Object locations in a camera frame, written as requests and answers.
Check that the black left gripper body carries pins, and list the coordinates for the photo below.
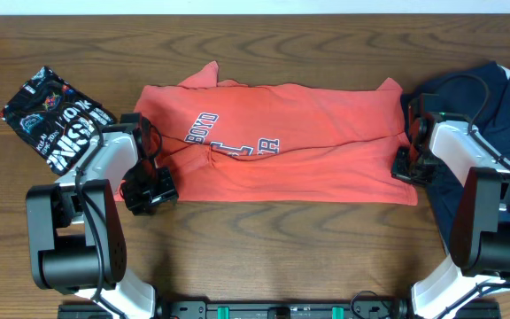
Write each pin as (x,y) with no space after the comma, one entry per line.
(146,186)

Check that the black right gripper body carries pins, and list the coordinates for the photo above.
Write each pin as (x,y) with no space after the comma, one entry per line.
(413,167)

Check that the orange soccer t-shirt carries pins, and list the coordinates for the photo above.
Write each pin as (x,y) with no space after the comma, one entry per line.
(231,142)

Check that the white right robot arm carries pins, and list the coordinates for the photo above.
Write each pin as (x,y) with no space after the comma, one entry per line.
(477,263)

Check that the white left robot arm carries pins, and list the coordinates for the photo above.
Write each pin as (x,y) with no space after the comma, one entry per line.
(76,242)

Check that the navy blue garment pile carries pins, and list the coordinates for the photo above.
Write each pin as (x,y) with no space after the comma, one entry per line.
(466,96)

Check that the black printed folded shirt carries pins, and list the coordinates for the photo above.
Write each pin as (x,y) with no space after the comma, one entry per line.
(55,119)

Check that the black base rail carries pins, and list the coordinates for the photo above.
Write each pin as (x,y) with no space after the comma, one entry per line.
(364,305)

